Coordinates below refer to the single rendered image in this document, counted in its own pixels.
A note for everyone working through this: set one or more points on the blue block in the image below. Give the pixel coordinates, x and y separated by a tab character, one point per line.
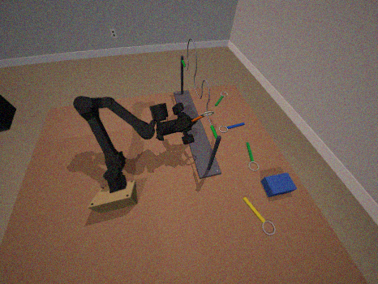
278	184

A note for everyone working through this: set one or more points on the orange bar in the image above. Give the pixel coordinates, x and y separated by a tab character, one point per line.
202	115

